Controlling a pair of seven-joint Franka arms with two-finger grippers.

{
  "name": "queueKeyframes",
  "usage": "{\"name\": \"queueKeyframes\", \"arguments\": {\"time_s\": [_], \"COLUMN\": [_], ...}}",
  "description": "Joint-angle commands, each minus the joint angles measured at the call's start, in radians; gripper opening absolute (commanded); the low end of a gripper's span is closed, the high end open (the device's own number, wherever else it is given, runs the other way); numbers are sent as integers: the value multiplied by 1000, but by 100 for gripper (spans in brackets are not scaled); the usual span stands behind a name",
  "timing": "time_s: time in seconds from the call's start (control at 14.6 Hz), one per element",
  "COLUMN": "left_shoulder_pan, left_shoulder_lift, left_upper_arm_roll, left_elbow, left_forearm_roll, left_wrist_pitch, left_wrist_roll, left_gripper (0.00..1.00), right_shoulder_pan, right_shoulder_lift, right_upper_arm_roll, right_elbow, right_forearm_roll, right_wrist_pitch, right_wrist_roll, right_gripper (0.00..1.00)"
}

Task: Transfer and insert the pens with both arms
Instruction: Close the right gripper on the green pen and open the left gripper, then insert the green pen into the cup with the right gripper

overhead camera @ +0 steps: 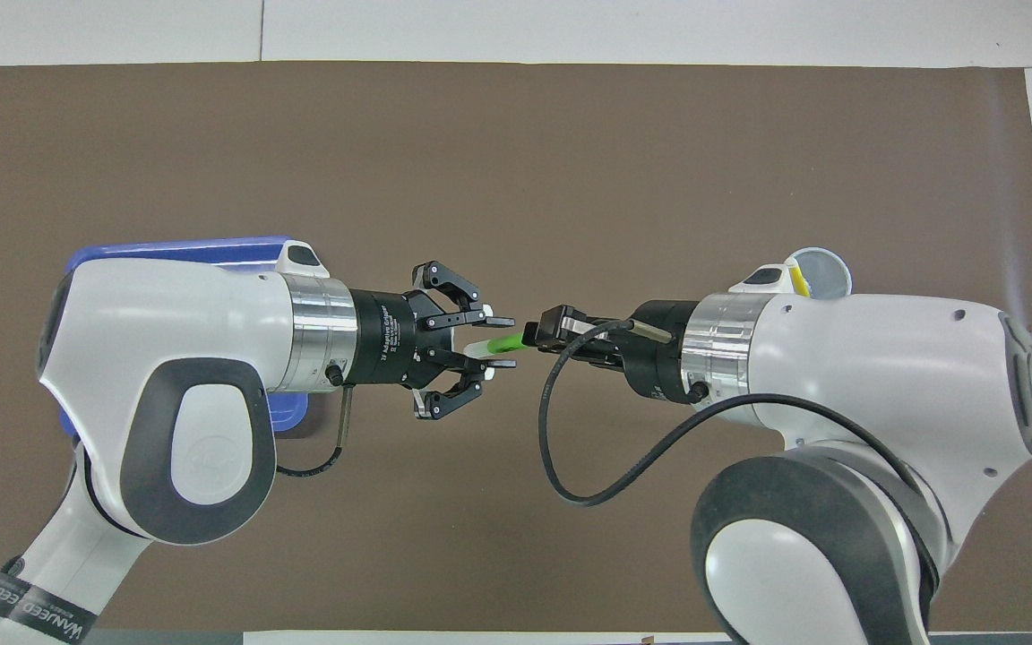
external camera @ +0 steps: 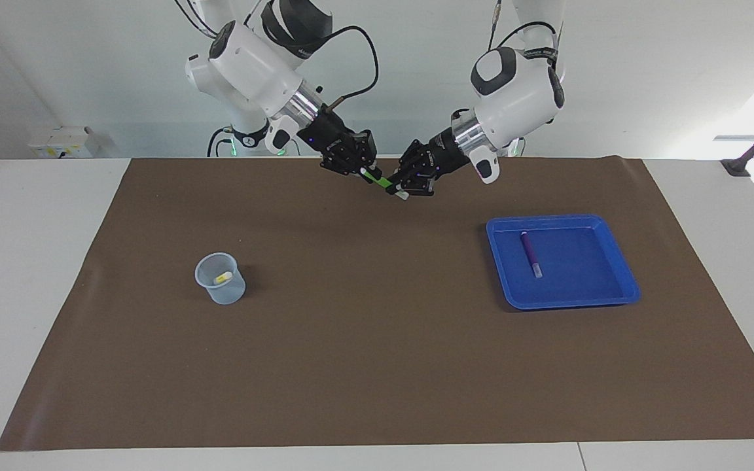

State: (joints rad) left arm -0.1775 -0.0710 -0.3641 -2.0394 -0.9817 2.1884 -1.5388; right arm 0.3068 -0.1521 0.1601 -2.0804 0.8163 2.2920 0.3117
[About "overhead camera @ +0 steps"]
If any blue plastic tray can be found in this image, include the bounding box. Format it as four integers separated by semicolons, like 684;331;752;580
59;235;311;442

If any green marker pen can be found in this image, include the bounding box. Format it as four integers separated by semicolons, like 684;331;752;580
462;331;537;361

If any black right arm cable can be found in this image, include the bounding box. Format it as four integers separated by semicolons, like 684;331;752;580
537;318;922;509

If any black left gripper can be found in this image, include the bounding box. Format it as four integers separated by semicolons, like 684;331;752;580
355;261;515;422

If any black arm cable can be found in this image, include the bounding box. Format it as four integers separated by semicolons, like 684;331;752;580
537;318;922;509
276;383;357;479

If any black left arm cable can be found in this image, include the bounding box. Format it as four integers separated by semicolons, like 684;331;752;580
276;383;357;479

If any translucent plastic cup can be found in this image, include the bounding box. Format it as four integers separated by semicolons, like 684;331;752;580
785;246;854;302

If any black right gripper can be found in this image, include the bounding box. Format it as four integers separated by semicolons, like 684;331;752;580
525;299;696;402

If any brown table mat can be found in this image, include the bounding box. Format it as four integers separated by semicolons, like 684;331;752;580
0;61;1032;632

